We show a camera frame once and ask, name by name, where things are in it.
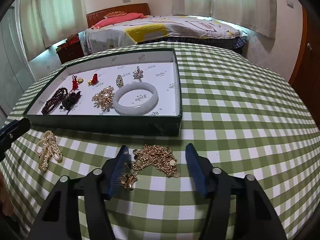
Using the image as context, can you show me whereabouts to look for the pearl necklace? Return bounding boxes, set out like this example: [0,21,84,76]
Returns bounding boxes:
[35,130,64,172]

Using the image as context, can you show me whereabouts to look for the red tassel charm with beads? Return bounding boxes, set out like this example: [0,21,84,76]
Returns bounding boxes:
[71,75,84,92]

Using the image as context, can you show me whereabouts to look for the gold coin chain necklace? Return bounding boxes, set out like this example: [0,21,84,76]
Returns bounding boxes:
[120,143,181,190]

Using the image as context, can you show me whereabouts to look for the green white jewelry box tray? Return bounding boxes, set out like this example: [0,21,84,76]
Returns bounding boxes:
[23,48,182,137]

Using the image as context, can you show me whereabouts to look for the person's left hand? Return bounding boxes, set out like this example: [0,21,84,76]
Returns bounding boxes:
[0,173,14,217]

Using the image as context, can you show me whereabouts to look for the gold pearl flower brooch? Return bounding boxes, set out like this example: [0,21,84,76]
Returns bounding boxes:
[92,86,114,112]

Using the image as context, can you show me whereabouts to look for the green checkered tablecloth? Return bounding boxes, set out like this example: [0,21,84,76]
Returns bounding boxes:
[1,42,319,239]

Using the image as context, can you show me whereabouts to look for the red knot gold charm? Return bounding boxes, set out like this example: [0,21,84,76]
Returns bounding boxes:
[87,73,99,86]

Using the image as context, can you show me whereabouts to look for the dark wooden nightstand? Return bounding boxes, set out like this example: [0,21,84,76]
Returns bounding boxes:
[56,41,84,64]

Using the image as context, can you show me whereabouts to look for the red items on nightstand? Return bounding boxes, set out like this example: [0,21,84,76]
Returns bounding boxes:
[56,34,80,52]

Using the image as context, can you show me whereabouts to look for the small crystal brooch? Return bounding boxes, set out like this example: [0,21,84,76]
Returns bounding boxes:
[116,75,124,88]

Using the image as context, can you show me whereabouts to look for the left white curtain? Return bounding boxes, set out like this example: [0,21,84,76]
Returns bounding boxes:
[20,0,87,61]

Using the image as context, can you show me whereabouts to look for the white curtain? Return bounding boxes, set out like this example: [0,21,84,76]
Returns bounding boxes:
[172,0,277,39]
[20,0,87,61]

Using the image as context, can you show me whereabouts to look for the white jade bangle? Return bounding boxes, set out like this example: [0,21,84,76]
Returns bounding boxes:
[113,82,158,116]

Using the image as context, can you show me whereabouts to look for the silver flower brooch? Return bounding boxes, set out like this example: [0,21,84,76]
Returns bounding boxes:
[133,66,144,81]

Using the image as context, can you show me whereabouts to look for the wooden headboard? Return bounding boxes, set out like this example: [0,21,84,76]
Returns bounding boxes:
[86,3,151,28]

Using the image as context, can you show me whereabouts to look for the brown wooden door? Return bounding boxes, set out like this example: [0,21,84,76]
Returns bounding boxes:
[289,9,319,126]

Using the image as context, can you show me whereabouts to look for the bed with patterned sheet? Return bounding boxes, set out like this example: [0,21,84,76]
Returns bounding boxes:
[84,14,247,54]

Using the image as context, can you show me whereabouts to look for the orange patterned pillow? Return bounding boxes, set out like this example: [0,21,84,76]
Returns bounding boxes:
[104,11,127,19]

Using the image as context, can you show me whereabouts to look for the pink pillow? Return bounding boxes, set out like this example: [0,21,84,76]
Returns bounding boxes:
[91,12,147,29]

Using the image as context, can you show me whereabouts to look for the right white curtain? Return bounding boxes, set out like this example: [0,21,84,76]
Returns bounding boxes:
[172,0,277,39]

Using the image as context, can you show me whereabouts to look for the dark red bead bracelet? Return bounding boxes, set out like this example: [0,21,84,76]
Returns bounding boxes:
[41,87,70,116]

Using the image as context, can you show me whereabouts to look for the black bead bracelet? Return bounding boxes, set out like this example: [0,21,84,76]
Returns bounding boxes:
[59,90,83,112]

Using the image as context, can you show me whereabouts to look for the wall light switch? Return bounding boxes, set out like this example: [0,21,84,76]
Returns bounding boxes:
[286,0,294,9]

